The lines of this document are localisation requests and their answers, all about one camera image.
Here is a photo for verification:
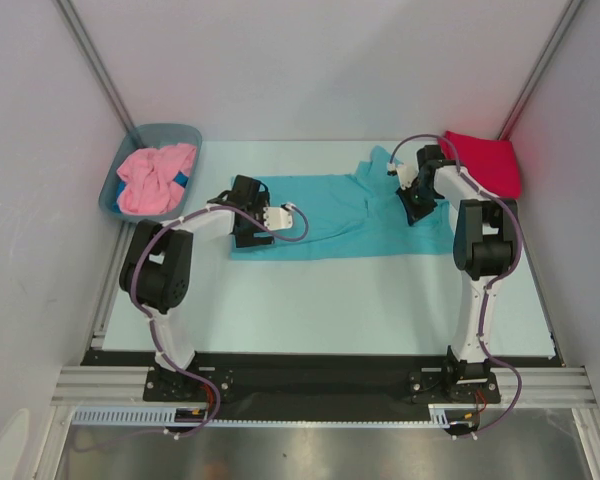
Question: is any aluminium corner post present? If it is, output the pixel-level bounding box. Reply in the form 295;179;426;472
496;0;588;140
52;0;135;132

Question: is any white slotted cable duct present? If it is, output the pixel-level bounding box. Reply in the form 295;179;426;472
72;406;450;429

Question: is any blue t-shirt in basket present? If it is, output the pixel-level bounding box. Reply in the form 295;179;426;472
111;172;189;213

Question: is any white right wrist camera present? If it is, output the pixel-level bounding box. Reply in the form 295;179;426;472
387;163;419;190

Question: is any left aluminium corner post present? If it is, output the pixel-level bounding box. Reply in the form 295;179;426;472
52;0;135;132

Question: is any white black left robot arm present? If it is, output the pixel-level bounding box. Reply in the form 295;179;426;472
119;175;293;400

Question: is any pink t-shirt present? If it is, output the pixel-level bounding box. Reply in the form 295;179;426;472
117;143;198;216

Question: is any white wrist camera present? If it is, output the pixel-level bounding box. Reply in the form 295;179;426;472
387;163;419;190
262;204;294;231

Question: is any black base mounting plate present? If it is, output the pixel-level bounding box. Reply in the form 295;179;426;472
79;349;565;405

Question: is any grey-blue plastic basket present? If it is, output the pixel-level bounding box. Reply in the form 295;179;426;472
98;123;202;223

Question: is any folded red t-shirt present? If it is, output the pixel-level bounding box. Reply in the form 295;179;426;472
444;131;522;199

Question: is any right aluminium corner post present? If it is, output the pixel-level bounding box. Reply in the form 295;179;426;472
496;0;588;140

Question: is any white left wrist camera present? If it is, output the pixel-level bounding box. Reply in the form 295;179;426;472
262;204;294;231

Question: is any teal t-shirt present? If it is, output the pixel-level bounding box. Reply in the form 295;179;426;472
230;146;454;261

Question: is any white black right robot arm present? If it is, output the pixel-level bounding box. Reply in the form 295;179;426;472
388;145;522;403

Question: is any aluminium front rail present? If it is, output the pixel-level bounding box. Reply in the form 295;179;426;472
51;366;597;409

